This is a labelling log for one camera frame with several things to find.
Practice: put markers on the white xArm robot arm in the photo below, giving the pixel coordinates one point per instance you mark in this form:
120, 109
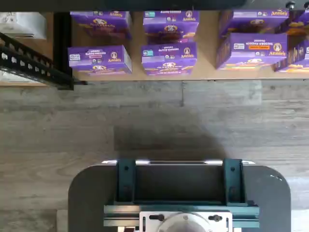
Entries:
186, 226

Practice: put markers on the purple Annie's pasta box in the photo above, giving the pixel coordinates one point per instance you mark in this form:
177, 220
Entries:
101, 24
298, 24
171, 26
100, 56
169, 56
299, 58

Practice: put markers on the black glossy shelf beam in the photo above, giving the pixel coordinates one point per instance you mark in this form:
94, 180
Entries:
144, 4

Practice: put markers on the purple Annie's box orange label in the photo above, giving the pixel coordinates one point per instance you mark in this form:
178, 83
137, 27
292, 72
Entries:
253, 48
251, 20

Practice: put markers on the black perforated shelf brace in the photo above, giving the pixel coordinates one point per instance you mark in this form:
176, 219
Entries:
24, 62

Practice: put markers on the white patterned box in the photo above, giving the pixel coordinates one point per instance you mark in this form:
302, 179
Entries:
21, 24

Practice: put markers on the black cart panel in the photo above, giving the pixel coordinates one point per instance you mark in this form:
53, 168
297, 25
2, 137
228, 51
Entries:
178, 183

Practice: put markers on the dark grey cart plate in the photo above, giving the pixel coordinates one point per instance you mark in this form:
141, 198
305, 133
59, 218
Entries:
91, 193

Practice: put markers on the teal aluminium cross bar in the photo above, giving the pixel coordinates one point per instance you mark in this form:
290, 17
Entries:
120, 213

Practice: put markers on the silver mounting plate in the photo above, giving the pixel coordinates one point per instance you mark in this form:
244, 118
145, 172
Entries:
147, 225

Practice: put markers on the teal aluminium bracket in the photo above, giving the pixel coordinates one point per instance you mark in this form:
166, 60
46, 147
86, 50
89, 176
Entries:
125, 181
233, 181

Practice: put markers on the black perforated shelf post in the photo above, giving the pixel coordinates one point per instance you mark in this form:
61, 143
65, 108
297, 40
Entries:
62, 48

